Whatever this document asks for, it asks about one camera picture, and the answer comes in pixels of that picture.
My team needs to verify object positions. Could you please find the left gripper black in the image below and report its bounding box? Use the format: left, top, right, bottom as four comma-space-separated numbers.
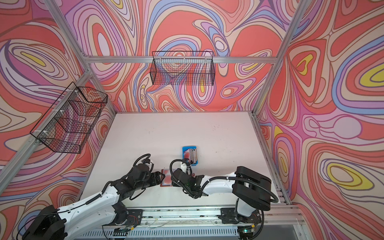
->
134, 171, 168, 192

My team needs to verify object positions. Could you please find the red leather card holder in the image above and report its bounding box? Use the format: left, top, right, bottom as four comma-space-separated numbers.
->
160, 169, 173, 187

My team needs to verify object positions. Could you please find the pink white credit card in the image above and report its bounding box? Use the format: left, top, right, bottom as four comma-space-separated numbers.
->
163, 169, 172, 187

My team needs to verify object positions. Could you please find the blue plastic card tray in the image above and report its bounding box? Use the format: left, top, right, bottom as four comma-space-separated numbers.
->
182, 146, 198, 166

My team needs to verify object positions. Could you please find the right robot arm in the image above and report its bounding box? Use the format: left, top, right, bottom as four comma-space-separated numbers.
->
169, 159, 279, 224

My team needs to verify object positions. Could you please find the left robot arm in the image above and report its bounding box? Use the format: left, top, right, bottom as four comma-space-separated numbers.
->
17, 154, 165, 240

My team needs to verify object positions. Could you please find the stack of credit cards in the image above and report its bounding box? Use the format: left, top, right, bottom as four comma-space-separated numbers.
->
184, 149, 198, 165

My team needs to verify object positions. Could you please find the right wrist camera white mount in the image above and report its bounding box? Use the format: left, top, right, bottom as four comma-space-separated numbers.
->
180, 160, 189, 174

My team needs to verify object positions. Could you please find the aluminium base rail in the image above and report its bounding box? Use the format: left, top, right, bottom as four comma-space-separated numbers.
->
59, 205, 304, 240

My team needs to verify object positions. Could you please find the black wire basket left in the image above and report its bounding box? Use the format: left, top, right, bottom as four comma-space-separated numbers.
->
30, 82, 108, 154

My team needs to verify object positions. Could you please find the black wire basket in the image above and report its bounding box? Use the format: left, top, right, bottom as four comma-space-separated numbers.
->
30, 82, 108, 154
150, 51, 216, 86

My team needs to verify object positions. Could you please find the black wire basket back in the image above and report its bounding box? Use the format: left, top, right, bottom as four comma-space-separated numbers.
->
150, 51, 216, 86

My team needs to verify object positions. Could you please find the aluminium cage frame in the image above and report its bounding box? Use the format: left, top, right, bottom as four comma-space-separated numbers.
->
1, 1, 312, 193

